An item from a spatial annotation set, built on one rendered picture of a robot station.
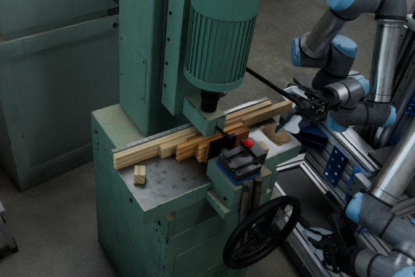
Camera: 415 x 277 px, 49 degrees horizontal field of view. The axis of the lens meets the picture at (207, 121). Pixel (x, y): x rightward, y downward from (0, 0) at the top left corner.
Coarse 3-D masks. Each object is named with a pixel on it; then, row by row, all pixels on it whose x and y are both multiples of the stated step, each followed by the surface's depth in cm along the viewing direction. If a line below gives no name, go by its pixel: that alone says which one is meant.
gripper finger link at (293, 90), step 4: (288, 88) 128; (292, 88) 129; (296, 88) 130; (288, 92) 129; (292, 92) 130; (296, 92) 128; (300, 92) 132; (304, 92) 133; (296, 96) 132; (300, 96) 133; (304, 96) 127
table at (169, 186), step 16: (256, 128) 156; (272, 144) 151; (288, 144) 152; (144, 160) 138; (160, 160) 139; (176, 160) 140; (192, 160) 141; (272, 160) 148; (112, 176) 139; (128, 176) 133; (160, 176) 134; (176, 176) 135; (192, 176) 136; (128, 192) 130; (144, 192) 129; (160, 192) 129; (176, 192) 130; (192, 192) 132; (208, 192) 136; (144, 208) 125; (160, 208) 127; (176, 208) 132; (224, 208) 132; (144, 224) 127
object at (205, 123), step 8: (192, 96) 144; (200, 96) 144; (184, 104) 145; (192, 104) 141; (200, 104) 141; (184, 112) 146; (192, 112) 142; (200, 112) 138; (216, 112) 139; (192, 120) 143; (200, 120) 139; (208, 120) 136; (216, 120) 137; (224, 120) 140; (200, 128) 140; (208, 128) 137; (208, 136) 140
